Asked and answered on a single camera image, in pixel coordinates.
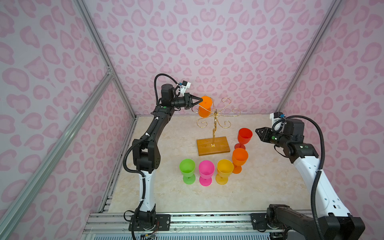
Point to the gold wire wine glass rack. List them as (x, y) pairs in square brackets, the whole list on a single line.
[(216, 114)]

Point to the green wine glass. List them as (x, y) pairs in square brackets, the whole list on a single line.
[(187, 168)]

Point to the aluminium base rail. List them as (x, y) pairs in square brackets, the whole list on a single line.
[(188, 226)]

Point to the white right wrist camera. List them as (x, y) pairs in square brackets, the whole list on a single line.
[(274, 117)]

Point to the aluminium diagonal frame bar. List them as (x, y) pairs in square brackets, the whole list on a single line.
[(21, 204)]

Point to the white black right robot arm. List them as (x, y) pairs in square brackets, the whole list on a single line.
[(330, 219)]

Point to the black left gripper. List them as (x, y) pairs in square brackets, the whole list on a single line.
[(188, 103)]

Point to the aluminium frame profile corner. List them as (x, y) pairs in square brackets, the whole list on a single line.
[(315, 42), (91, 27)]

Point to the pink wine glass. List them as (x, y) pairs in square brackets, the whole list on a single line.
[(206, 171)]

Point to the red wine glass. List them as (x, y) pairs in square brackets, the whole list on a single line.
[(244, 137)]

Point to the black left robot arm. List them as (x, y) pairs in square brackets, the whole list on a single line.
[(146, 154)]

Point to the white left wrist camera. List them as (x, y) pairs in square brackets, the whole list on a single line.
[(184, 86)]

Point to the orange front wine glass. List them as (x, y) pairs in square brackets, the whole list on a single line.
[(239, 158)]

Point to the aluminium frame profile left corner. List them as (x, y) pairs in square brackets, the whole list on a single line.
[(91, 27)]

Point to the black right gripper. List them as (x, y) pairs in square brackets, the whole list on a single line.
[(264, 136)]

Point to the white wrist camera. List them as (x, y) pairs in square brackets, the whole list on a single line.
[(184, 86), (274, 117)]

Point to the aluminium frame profile right corner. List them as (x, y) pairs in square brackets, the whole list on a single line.
[(315, 42)]

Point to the orange wine glass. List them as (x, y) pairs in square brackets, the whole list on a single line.
[(205, 107), (239, 158)]

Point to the orange back wine glass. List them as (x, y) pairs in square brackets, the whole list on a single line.
[(205, 107)]

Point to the yellow wine glass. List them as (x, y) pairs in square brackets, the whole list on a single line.
[(224, 170)]

